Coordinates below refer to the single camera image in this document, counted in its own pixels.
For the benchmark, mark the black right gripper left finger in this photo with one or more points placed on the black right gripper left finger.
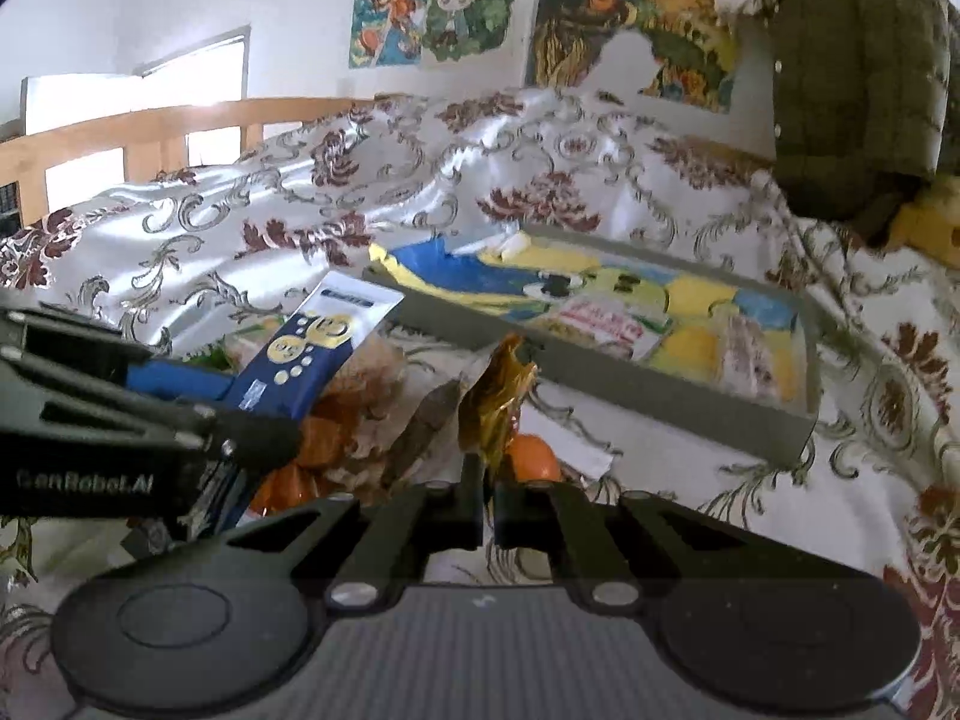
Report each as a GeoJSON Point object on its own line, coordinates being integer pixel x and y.
{"type": "Point", "coordinates": [394, 551]}

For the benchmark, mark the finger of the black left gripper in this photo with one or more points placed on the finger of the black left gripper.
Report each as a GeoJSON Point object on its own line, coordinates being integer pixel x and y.
{"type": "Point", "coordinates": [51, 411]}
{"type": "Point", "coordinates": [73, 341]}

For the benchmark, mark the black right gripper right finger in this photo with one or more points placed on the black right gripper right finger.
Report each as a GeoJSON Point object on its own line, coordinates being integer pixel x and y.
{"type": "Point", "coordinates": [558, 520]}

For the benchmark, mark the gold foil snack wrapper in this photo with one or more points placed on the gold foil snack wrapper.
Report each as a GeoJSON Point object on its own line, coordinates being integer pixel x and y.
{"type": "Point", "coordinates": [489, 412]}

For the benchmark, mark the navy blue snack stick packet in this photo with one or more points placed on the navy blue snack stick packet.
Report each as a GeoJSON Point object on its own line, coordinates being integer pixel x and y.
{"type": "Point", "coordinates": [288, 374]}

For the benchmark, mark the orange round snack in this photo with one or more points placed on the orange round snack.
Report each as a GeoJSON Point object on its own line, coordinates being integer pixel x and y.
{"type": "Point", "coordinates": [531, 459]}

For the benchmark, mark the floral satin bed cover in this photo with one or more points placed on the floral satin bed cover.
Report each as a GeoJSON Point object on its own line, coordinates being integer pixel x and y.
{"type": "Point", "coordinates": [185, 260]}

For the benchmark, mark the green red snack packet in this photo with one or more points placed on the green red snack packet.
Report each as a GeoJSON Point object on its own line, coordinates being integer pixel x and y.
{"type": "Point", "coordinates": [603, 325]}

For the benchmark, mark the grey tray with cartoon painting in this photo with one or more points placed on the grey tray with cartoon painting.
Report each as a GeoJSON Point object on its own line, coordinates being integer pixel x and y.
{"type": "Point", "coordinates": [717, 355]}

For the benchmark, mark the clear pink snack packet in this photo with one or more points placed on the clear pink snack packet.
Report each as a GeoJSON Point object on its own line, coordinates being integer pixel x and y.
{"type": "Point", "coordinates": [756, 357]}

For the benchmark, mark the anime children poster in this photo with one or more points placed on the anime children poster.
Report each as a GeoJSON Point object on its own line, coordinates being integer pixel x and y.
{"type": "Point", "coordinates": [408, 33]}

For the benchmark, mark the torn swirl landscape poster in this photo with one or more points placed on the torn swirl landscape poster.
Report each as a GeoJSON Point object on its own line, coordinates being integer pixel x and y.
{"type": "Point", "coordinates": [677, 50]}

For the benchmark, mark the olive quilted puffer jacket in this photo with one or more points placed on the olive quilted puffer jacket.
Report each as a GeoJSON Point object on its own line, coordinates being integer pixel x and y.
{"type": "Point", "coordinates": [866, 106]}

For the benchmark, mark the wooden bed frame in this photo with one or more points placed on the wooden bed frame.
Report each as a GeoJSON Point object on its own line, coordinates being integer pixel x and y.
{"type": "Point", "coordinates": [152, 140]}

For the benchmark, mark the window with white frame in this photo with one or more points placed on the window with white frame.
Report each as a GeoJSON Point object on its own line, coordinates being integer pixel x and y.
{"type": "Point", "coordinates": [205, 74]}

